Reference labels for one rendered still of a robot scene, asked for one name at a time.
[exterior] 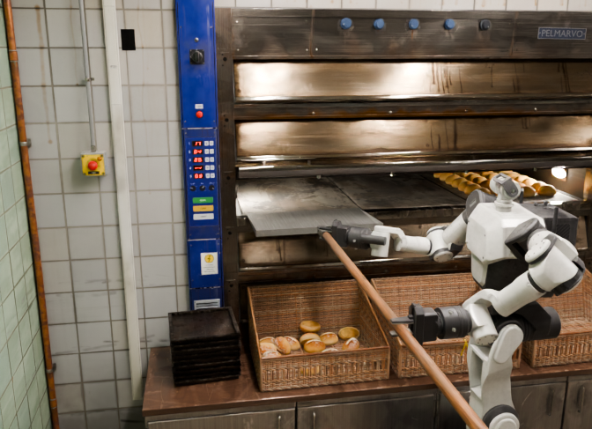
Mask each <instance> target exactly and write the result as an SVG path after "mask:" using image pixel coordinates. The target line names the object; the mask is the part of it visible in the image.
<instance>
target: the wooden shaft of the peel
mask: <svg viewBox="0 0 592 429"><path fill-rule="evenodd" d="M322 237H323V239H325V240H326V242H327V243H328V244H329V246H330V247H331V248H332V250H333V251H334V252H335V254H336V255H337V257H338V258H339V259H340V260H341V262H342V263H343V264H344V266H345V267H346V269H347V270H348V271H350V273H351V274H352V276H353V277H354V278H355V280H356V281H357V282H358V284H359V285H360V286H361V288H362V289H363V290H364V292H365V293H366V295H367V296H368V297H369V298H370V300H371V301H372V302H373V303H374V304H375V306H376V307H377V308H378V310H379V311H380V312H381V314H382V315H383V316H384V318H385V319H386V320H387V322H388V323H389V324H390V326H391V327H392V328H393V330H394V331H395V332H396V333H397V335H398V336H399V337H400V338H401V339H402V341H403V342H404V344H405V345H406V346H407V348H408V349H409V350H410V351H411V353H412V354H413V356H414V357H415V358H416V360H417V361H418V363H419V364H420V365H421V366H422V367H423V368H424V369H425V371H426V372H427V374H428V375H429V376H430V377H431V379H432V380H433V382H434V383H435V384H436V386H437V387H438V388H439V390H440V391H441V392H442V394H443V395H444V396H445V397H446V398H447V400H448V401H449V402H450V403H451V405H452V406H453V407H454V409H455V410H456V412H457V413H458V414H459V416H460V417H461V418H462V420H463V421H464V422H465V424H466V425H467V426H468V427H469V429H489V428H488V427H487V426H486V425H485V423H484V422H483V421H482V420H481V418H480V417H479V416H478V415H477V413H476V412H475V411H474V410H473V409H472V408H471V407H470V405H469V404H468V403H467V402H466V401H465V399H464V398H463V397H462V395H461V394H460V393H459V392H458V391H457V389H456V388H455V387H454V385H453V384H452V383H451V382H450V380H449V379H448V378H447V377H446V375H445V374H444V373H443V372H442V371H441V370H440V369H439V368H438V366H437V365H436V364H435V363H434V361H433V360H432V359H431V358H430V356H429V355H428V354H427V353H426V351H425V350H424V349H423V348H422V346H421V345H420V344H419V343H418V341H417V340H416V339H415V338H414V336H413V335H412V334H411V333H410V331H409V330H407V328H406V327H405V326H404V325H403V324H392V323H391V322H390V319H391V318H397V316H396V315H395V313H394V312H393V311H392V310H391V308H390V307H389V306H388V305H387V303H386V302H385V301H384V300H383V298H382V297H381V296H380V295H379V293H378V292H377V291H376V290H375V289H374V288H373V287H372V286H371V284H370V283H369V282H368V281H367V279H366V278H365V277H364V275H363V274H362V273H361V272H360V271H359V269H358V268H357V267H356V265H355V264H354V263H353V262H352V260H351V259H350V258H349V257H348V255H347V254H346V253H345V252H344V251H343V250H342V249H341V248H340V246H339V245H338V244H337V243H336V241H335V240H334V239H333V238H332V236H331V235H330V234H329V233H328V232H325V233H323V235H322Z"/></svg>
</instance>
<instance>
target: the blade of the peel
mask: <svg viewBox="0 0 592 429"><path fill-rule="evenodd" d="M247 215H248V218H249V221H250V223H251V225H252V227H253V229H254V232H255V236H256V237H263V236H278V235H293V234H308V233H317V226H326V227H332V223H333V221H334V220H335V219H337V220H340V221H341V223H342V225H348V226H351V228H352V227H353V226H358V227H366V228H370V229H371V230H374V227H375V226H383V223H382V222H381V221H379V220H378V219H376V218H374V217H372V216H371V215H369V214H368V213H366V212H365V211H363V210H361V209H360V208H347V209H329V210H312V211H279V212H262V213H247Z"/></svg>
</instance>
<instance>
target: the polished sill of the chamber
mask: <svg viewBox="0 0 592 429"><path fill-rule="evenodd" d="M548 203H551V204H553V205H555V206H557V207H559V208H560V209H562V210H563V211H585V210H590V209H591V202H589V201H586V200H570V201H550V202H548ZM465 209H466V205H449V206H429V207H409V208H388V209H368V210H363V211H365V212H366V213H368V214H369V215H371V216H372V217H374V218H376V219H398V218H435V217H453V216H459V215H460V214H461V213H462V212H463V211H464V210H465ZM236 217H237V226H251V223H250V221H249V218H248V215H236Z"/></svg>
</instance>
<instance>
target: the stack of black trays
mask: <svg viewBox="0 0 592 429"><path fill-rule="evenodd" d="M168 322H169V331H170V332H169V336H170V351H171V363H172V373H173V374H174V384H177V387H179V386H186V385H193V384H200V383H207V382H214V381H227V380H234V379H239V376H241V368H240V366H241V359H240V356H241V353H240V351H241V333H240V330H239V327H238V324H237V322H236V320H235V317H234V314H233V310H232V307H216V308H207V309H198V310H189V311H180V312H172V313H168Z"/></svg>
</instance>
